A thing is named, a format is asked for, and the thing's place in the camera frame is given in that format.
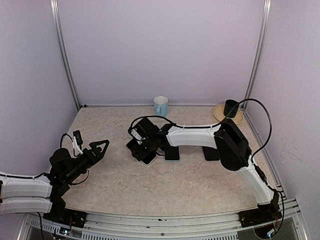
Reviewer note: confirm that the light blue phone case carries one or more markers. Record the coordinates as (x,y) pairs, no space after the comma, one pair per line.
(172,154)

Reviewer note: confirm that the aluminium frame post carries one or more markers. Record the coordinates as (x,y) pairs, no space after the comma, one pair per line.
(54,5)
(259,49)

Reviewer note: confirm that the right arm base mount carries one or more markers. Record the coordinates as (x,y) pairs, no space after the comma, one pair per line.
(263,213)

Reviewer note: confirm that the black phone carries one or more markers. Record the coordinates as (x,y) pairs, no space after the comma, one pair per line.
(149,158)

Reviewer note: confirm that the left aluminium frame post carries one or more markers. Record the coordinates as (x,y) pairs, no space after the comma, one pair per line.
(54,5)

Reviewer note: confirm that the dark green cup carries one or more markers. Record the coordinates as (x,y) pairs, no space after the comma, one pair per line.
(230,108)

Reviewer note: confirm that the clear phone case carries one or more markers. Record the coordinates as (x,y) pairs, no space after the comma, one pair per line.
(142,154)

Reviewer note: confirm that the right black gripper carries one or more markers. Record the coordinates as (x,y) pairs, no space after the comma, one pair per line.
(138,153)

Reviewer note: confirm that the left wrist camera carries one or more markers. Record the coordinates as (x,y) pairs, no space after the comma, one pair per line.
(77,142)

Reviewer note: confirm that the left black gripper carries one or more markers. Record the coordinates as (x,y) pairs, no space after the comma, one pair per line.
(94,160)

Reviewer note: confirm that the right aluminium frame post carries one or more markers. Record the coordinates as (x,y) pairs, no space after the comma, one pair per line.
(259,49)

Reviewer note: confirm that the light blue mug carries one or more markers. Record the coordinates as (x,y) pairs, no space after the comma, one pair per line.
(160,104)

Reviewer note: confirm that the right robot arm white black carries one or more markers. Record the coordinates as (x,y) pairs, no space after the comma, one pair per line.
(222,141)

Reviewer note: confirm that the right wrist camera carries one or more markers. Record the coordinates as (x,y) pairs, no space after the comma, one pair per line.
(143,130)

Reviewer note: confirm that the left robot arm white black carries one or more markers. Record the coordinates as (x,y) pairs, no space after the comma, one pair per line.
(43,193)

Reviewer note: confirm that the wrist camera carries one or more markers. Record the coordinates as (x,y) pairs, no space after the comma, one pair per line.
(143,130)
(77,142)

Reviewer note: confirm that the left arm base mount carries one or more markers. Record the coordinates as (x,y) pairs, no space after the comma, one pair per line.
(66,216)

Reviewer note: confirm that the beige plate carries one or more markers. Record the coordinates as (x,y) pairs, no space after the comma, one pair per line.
(218,113)

